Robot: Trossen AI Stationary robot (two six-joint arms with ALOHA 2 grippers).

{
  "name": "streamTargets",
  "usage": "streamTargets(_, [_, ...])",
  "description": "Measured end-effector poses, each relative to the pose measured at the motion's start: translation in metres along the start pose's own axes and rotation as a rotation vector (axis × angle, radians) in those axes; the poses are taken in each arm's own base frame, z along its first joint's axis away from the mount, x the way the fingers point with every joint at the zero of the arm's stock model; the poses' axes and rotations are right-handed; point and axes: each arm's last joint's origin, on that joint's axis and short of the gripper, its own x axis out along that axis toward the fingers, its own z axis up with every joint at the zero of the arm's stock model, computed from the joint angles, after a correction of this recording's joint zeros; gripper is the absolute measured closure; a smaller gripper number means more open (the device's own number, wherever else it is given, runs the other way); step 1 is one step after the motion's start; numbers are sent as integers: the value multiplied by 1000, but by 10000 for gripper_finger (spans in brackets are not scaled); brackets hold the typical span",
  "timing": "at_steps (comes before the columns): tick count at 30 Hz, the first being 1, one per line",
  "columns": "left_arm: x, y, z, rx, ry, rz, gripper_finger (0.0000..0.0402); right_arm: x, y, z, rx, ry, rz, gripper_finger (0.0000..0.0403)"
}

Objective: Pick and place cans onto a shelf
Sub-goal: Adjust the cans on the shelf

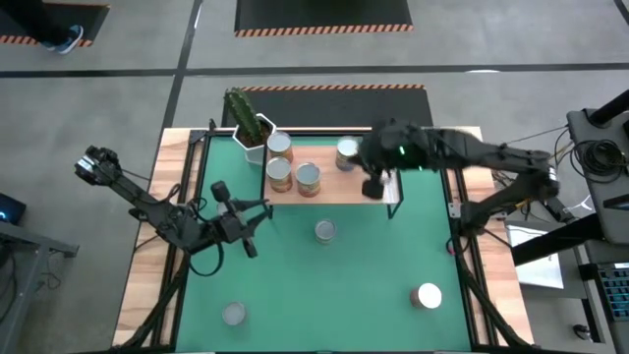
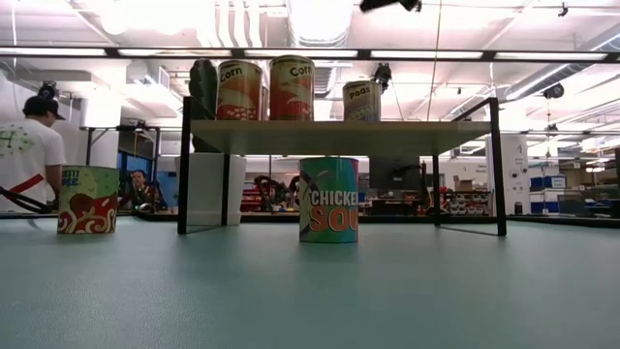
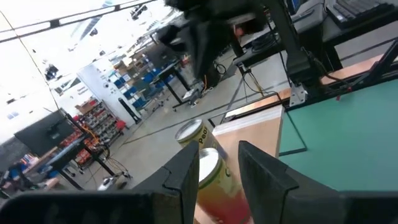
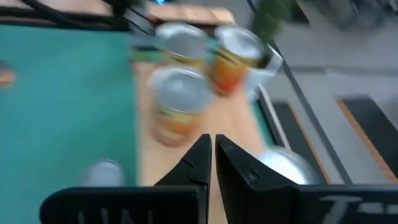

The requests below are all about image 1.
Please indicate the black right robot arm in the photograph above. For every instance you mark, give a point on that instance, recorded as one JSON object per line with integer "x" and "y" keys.
{"x": 491, "y": 152}

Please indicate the white hexagonal plant pot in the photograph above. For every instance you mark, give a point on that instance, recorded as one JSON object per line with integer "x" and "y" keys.
{"x": 255, "y": 156}

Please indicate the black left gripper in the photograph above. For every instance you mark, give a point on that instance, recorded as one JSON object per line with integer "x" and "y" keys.
{"x": 231, "y": 228}

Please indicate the black metal bar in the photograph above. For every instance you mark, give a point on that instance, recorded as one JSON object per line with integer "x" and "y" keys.
{"x": 555, "y": 241}

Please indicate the white paper sheet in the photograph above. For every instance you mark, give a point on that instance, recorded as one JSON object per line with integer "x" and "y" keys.
{"x": 540, "y": 273}

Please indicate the orange corn can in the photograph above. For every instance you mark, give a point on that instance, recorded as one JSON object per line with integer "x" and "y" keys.
{"x": 279, "y": 168}
{"x": 308, "y": 174}
{"x": 279, "y": 142}

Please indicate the black computer mouse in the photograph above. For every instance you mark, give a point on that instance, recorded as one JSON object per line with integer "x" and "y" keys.
{"x": 582, "y": 333}

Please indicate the grey desk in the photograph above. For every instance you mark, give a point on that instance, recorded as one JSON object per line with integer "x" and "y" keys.
{"x": 29, "y": 236}

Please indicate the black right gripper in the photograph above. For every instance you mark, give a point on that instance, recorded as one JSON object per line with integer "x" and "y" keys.
{"x": 398, "y": 145}

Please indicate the black monitor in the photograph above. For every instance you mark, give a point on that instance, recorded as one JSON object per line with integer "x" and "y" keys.
{"x": 10, "y": 209}

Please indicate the yellow-green peas can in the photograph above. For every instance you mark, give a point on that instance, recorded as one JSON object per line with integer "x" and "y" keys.
{"x": 346, "y": 150}

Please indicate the black metal table frame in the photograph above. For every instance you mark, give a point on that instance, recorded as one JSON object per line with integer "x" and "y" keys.
{"x": 469, "y": 310}

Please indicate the white-topped can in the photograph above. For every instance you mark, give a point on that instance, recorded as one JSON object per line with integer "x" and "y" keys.
{"x": 427, "y": 295}

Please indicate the wooden shelf black metal frame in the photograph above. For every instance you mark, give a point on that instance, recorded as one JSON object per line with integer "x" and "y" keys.
{"x": 339, "y": 192}

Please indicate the grey equipment cart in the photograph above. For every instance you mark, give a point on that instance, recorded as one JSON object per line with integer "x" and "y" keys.
{"x": 597, "y": 187}

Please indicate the black floor mat orange stripes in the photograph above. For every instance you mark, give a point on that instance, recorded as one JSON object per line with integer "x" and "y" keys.
{"x": 319, "y": 15}
{"x": 96, "y": 19}
{"x": 319, "y": 108}

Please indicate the keyboard with lit keys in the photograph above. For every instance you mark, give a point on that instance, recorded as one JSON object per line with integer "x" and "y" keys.
{"x": 616, "y": 295}

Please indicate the grey-topped can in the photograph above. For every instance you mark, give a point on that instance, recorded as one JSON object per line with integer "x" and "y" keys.
{"x": 234, "y": 313}

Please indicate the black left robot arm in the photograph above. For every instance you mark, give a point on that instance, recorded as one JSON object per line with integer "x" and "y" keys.
{"x": 147, "y": 211}

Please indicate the person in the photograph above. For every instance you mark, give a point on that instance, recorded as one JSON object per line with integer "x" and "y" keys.
{"x": 71, "y": 39}

